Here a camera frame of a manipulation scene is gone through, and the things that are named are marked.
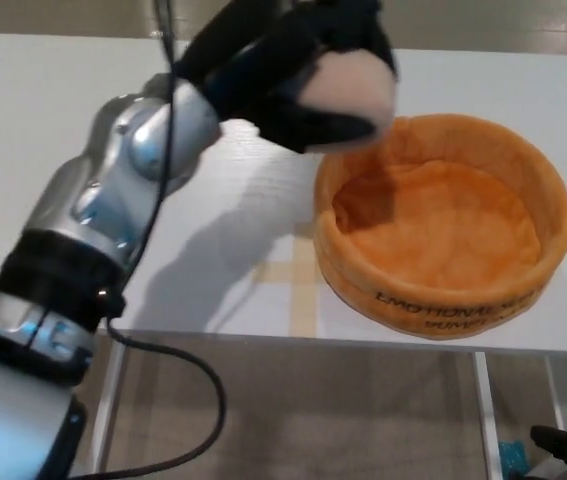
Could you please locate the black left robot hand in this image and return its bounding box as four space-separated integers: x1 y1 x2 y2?
172 0 401 156

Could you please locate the pink round plush toy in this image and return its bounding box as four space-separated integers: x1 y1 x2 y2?
294 51 396 152

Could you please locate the orange plush round plate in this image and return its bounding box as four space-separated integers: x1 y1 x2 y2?
313 114 567 344

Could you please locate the cyan plastic object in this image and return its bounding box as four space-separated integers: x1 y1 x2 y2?
498 439 533 480

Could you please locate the white table leg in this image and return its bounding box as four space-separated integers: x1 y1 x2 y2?
91 343 128 477
544 354 567 427
473 350 503 480

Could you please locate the beige tape cross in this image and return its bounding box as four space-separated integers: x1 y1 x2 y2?
254 233 322 338

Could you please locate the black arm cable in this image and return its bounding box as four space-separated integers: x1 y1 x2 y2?
67 0 228 479

